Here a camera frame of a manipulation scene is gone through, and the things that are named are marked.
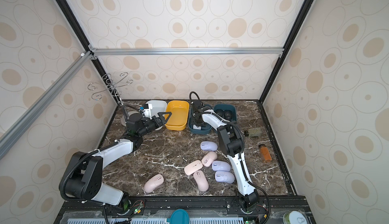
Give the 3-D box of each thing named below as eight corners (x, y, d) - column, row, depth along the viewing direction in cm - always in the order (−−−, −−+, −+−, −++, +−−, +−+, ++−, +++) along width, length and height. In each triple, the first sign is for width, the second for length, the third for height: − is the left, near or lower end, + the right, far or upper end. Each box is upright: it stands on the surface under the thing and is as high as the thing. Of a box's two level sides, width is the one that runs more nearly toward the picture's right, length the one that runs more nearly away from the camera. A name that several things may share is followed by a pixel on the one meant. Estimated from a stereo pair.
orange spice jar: (262, 162, 90) (264, 160, 88) (258, 149, 96) (260, 146, 93) (270, 162, 90) (272, 160, 88) (266, 149, 96) (268, 146, 93)
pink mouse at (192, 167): (186, 177, 85) (186, 175, 83) (182, 169, 88) (182, 167, 86) (204, 166, 89) (204, 165, 87) (199, 159, 91) (199, 158, 90)
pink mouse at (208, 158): (199, 161, 90) (199, 160, 88) (210, 151, 94) (210, 149, 92) (206, 168, 87) (207, 166, 85) (217, 157, 92) (218, 155, 89)
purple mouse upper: (200, 151, 95) (200, 148, 92) (200, 143, 98) (200, 141, 95) (217, 151, 95) (217, 148, 92) (216, 143, 98) (217, 141, 95)
